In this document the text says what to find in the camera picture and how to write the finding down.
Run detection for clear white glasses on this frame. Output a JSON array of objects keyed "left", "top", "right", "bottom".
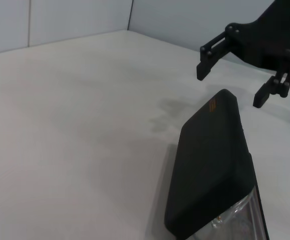
[{"left": 192, "top": 188, "right": 265, "bottom": 240}]

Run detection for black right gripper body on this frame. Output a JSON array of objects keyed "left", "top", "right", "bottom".
[{"left": 224, "top": 0, "right": 290, "bottom": 73}]

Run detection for black glasses case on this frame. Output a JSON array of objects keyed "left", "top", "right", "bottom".
[{"left": 164, "top": 89, "right": 270, "bottom": 240}]

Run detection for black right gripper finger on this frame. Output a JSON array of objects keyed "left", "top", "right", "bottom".
[
  {"left": 252, "top": 61, "right": 290, "bottom": 109},
  {"left": 196, "top": 31, "right": 232, "bottom": 81}
]

